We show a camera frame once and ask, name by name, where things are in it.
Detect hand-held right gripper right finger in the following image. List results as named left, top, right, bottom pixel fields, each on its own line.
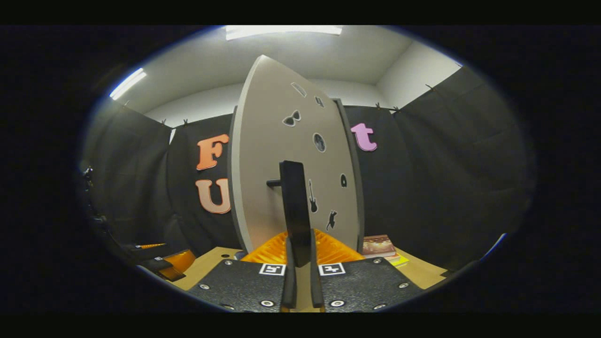
left=310, top=229, right=423, bottom=313

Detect black door handle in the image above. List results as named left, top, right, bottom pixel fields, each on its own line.
left=266, top=161, right=312, bottom=268

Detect ceiling light strip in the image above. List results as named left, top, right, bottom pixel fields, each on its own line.
left=225, top=25, right=343, bottom=41
left=109, top=68, right=147, bottom=101

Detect beige cabinet door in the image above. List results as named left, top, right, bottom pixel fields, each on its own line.
left=229, top=55, right=360, bottom=254

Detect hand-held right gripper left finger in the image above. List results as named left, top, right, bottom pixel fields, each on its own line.
left=188, top=230, right=298, bottom=313

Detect black backdrop cloth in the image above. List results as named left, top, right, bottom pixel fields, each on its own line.
left=80, top=66, right=536, bottom=273

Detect stack of books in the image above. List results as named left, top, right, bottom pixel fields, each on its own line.
left=362, top=234, right=410, bottom=268

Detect grey cabinet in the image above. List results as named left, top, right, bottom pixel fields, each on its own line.
left=333, top=98, right=366, bottom=254

